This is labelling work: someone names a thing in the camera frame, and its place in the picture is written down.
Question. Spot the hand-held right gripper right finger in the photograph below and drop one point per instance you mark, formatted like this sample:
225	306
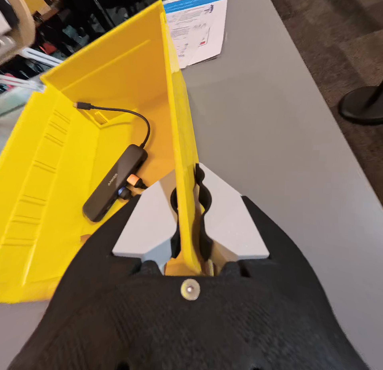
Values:
236	226

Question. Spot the slim dark grey USB hub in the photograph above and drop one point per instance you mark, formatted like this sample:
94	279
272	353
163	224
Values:
113	184

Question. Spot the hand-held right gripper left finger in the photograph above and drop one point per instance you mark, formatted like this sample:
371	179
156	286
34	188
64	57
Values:
146	226

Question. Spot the black support pole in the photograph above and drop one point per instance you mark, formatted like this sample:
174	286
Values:
362	106

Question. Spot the yellow plastic bin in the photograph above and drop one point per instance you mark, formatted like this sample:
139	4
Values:
74	166

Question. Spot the blue-bordered paper sheet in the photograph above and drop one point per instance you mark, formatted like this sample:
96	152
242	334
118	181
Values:
197	26

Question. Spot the document stand with instruction sheet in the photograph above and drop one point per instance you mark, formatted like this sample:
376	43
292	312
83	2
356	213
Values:
18	23

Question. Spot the grey desk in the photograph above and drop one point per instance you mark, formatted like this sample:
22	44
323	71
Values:
269	136

